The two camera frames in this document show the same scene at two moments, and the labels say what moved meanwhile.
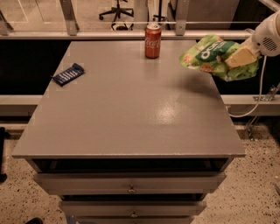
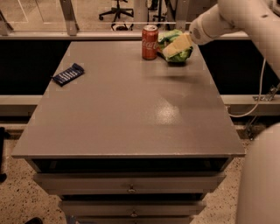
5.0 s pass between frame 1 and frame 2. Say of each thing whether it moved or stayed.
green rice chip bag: moved
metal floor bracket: stayed
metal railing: stayed
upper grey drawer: stayed
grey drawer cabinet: stayed
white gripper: moved
